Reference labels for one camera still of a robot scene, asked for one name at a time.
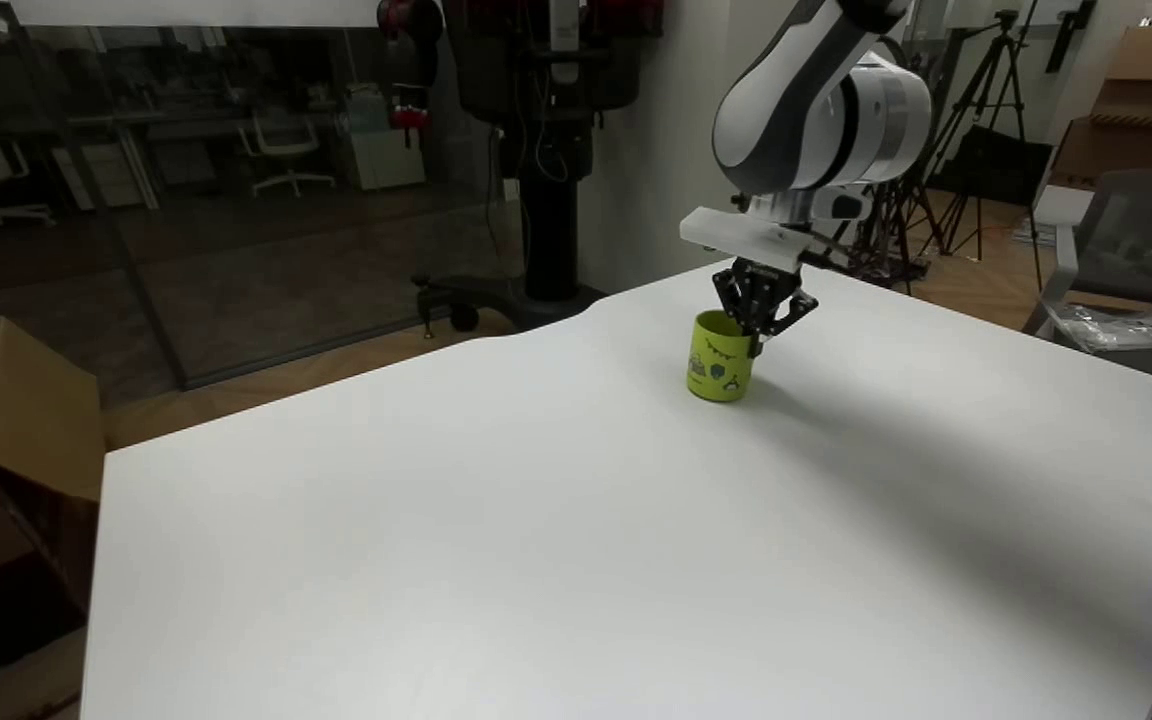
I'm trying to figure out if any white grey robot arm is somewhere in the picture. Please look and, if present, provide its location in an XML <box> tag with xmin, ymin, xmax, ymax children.
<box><xmin>713</xmin><ymin>0</ymin><xmax>931</xmax><ymax>255</ymax></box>

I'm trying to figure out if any yellow-green ceramic mug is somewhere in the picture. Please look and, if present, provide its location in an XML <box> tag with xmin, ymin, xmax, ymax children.
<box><xmin>686</xmin><ymin>306</ymin><xmax>751</xmax><ymax>404</ymax></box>

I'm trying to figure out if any brown cardboard box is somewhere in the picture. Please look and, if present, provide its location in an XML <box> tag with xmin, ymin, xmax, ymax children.
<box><xmin>0</xmin><ymin>315</ymin><xmax>103</xmax><ymax>668</ymax></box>

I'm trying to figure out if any black camera tripod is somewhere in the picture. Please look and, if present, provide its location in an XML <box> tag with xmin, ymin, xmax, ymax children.
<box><xmin>852</xmin><ymin>6</ymin><xmax>1032</xmax><ymax>289</ymax></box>

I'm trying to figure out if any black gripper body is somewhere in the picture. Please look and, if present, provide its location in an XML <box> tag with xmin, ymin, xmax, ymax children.
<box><xmin>713</xmin><ymin>258</ymin><xmax>798</xmax><ymax>313</ymax></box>

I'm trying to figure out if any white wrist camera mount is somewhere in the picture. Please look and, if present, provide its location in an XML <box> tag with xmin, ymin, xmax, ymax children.
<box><xmin>679</xmin><ymin>209</ymin><xmax>808</xmax><ymax>271</ymax></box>

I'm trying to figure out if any black robot pedestal stand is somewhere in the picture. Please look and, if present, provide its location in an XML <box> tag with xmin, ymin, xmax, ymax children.
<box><xmin>414</xmin><ymin>0</ymin><xmax>663</xmax><ymax>332</ymax></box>

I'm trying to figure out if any white paper table cover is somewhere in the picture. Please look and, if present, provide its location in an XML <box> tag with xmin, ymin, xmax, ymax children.
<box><xmin>78</xmin><ymin>271</ymin><xmax>1152</xmax><ymax>720</ymax></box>

